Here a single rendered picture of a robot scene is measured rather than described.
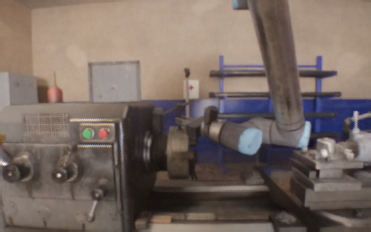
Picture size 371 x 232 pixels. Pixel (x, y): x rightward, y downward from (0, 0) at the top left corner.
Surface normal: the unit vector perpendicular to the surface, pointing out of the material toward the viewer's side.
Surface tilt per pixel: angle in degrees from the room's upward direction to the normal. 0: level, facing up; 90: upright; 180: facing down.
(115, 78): 90
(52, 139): 90
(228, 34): 90
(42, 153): 90
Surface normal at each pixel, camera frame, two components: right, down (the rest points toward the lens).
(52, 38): -0.04, 0.09
